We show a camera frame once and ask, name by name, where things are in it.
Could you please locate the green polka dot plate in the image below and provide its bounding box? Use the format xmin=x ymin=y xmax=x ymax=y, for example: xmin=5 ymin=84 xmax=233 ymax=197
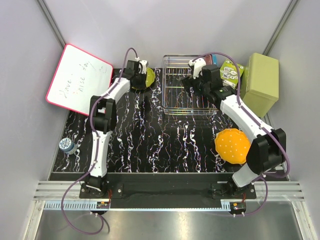
xmin=138 ymin=67 xmax=155 ymax=90

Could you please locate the pink polka dot plate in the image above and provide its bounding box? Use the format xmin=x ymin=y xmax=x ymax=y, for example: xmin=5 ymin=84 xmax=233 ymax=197
xmin=203 ymin=54 xmax=214 ymax=65

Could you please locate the blue polka dot plate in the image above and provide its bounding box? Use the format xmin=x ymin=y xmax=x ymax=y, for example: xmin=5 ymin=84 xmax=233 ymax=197
xmin=211 ymin=54 xmax=218 ymax=65

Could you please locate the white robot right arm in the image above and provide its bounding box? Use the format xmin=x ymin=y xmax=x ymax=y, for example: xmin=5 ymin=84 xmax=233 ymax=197
xmin=182 ymin=61 xmax=286 ymax=199

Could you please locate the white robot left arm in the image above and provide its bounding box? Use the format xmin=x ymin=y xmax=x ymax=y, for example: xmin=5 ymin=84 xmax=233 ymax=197
xmin=83 ymin=58 xmax=149 ymax=198

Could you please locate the green printed cardboard box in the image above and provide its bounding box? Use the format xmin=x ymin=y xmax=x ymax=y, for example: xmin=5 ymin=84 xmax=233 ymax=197
xmin=220 ymin=59 xmax=245 ymax=89

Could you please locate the pale green bin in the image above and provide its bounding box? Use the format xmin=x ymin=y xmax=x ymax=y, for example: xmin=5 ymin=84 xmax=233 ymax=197
xmin=240 ymin=53 xmax=280 ymax=118

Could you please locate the pink framed whiteboard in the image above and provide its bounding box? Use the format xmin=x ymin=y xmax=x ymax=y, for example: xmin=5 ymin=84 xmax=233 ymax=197
xmin=45 ymin=44 xmax=113 ymax=116

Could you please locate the orange polka dot plate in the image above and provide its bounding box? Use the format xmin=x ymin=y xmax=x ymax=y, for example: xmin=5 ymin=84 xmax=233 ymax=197
xmin=214 ymin=128 xmax=251 ymax=165

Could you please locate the blue white round container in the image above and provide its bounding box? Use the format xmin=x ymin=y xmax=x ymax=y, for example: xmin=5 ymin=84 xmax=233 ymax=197
xmin=58 ymin=137 xmax=76 ymax=155

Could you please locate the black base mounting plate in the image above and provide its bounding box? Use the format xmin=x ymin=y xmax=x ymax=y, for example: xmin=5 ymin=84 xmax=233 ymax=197
xmin=79 ymin=172 xmax=288 ymax=210

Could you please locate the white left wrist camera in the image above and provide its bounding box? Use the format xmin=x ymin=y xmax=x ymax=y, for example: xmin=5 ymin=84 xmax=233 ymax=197
xmin=138 ymin=60 xmax=149 ymax=75

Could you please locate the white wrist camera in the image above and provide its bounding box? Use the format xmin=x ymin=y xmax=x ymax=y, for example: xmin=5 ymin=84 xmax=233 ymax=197
xmin=188 ymin=57 xmax=207 ymax=79
xmin=138 ymin=60 xmax=149 ymax=75

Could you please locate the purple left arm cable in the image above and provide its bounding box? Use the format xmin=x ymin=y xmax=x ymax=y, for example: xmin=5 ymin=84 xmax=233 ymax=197
xmin=61 ymin=47 xmax=140 ymax=235

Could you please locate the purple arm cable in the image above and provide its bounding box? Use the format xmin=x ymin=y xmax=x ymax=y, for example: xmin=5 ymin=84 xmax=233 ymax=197
xmin=61 ymin=47 xmax=140 ymax=235
xmin=192 ymin=51 xmax=292 ymax=217

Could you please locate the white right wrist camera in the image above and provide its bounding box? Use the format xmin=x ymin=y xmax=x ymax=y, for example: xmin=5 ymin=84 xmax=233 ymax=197
xmin=188 ymin=57 xmax=207 ymax=79

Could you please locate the metal wire dish rack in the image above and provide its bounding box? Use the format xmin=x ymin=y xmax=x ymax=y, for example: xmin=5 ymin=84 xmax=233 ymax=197
xmin=162 ymin=54 xmax=218 ymax=116

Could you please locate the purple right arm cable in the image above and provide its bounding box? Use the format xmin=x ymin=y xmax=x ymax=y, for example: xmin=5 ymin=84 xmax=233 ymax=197
xmin=192 ymin=51 xmax=292 ymax=217

